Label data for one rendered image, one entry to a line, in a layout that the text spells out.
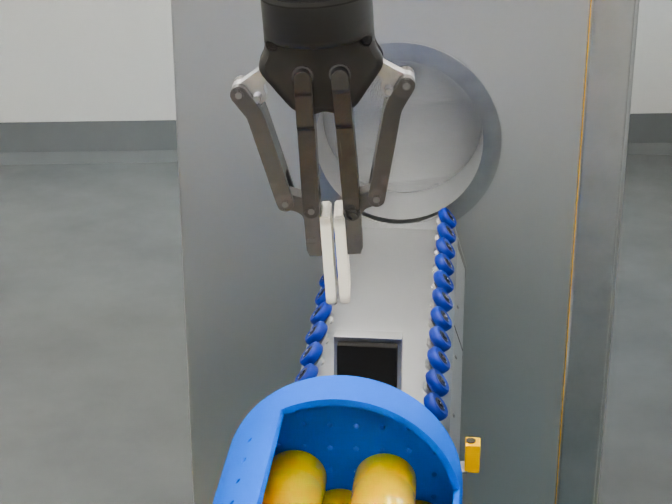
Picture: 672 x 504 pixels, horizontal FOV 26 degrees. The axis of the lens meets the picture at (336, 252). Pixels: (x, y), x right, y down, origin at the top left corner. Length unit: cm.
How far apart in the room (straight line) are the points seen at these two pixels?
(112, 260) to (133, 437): 122
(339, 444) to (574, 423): 68
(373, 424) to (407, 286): 95
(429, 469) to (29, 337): 298
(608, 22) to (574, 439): 67
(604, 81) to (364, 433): 68
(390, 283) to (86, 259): 259
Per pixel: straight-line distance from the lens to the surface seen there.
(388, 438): 173
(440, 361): 230
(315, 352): 231
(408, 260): 276
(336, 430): 173
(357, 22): 97
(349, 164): 102
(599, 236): 220
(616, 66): 212
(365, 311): 256
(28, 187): 585
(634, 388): 432
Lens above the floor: 204
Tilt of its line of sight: 23 degrees down
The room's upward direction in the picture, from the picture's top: straight up
